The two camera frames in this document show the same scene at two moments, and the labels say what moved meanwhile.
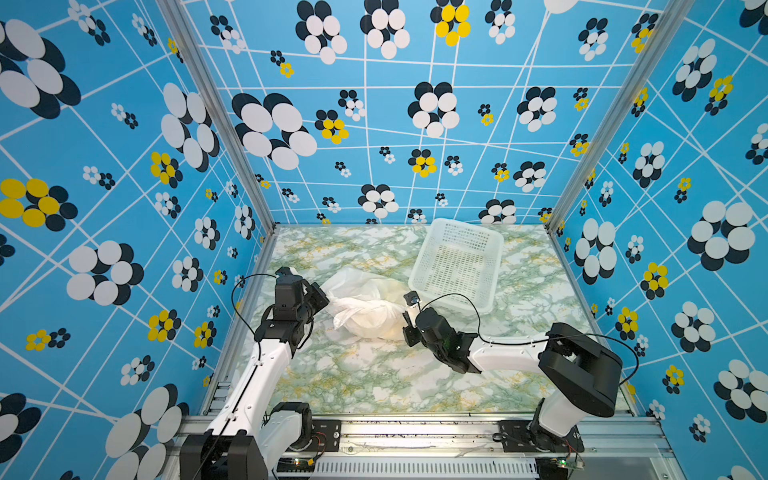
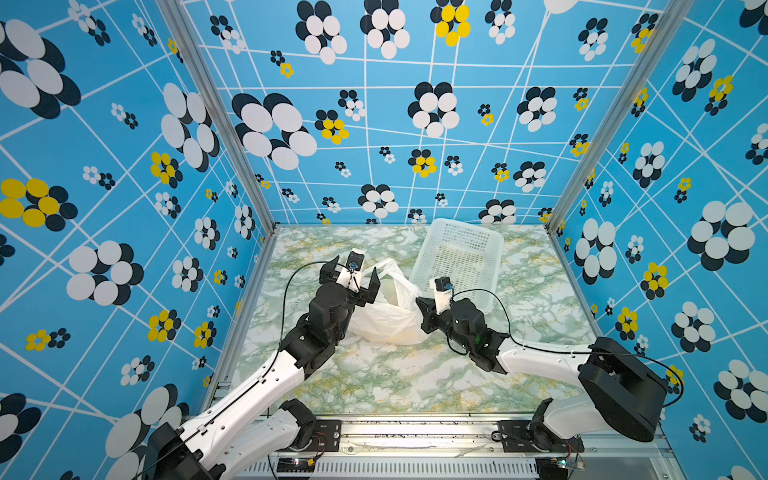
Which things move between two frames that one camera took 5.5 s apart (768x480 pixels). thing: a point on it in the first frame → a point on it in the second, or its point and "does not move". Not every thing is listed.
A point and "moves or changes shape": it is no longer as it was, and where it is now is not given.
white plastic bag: (366, 304) moves or changes shape
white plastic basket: (457, 259) does not move
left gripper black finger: (315, 299) → (369, 295)
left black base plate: (326, 435) does not move
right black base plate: (517, 438) does not move
